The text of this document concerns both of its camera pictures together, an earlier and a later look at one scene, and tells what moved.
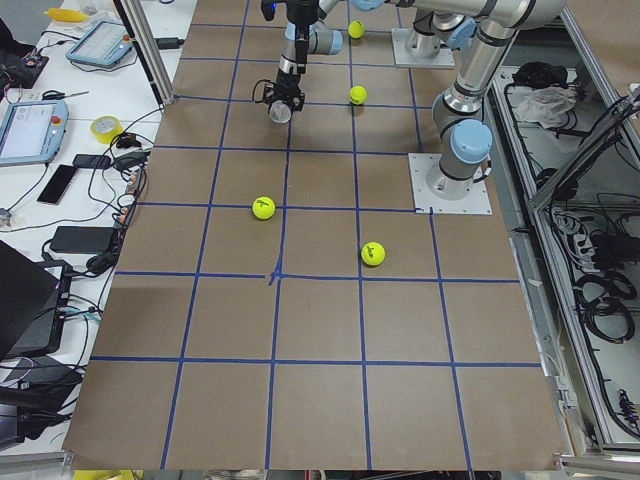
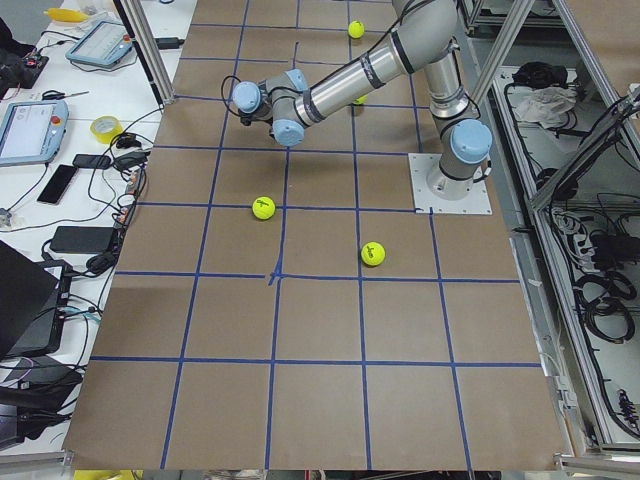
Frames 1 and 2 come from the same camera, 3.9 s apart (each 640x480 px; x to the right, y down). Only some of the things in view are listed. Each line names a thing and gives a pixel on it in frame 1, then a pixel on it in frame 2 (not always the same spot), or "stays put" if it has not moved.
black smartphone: (57, 185) stays put
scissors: (53, 95) stays put
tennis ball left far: (373, 253) stays put
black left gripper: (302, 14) to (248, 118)
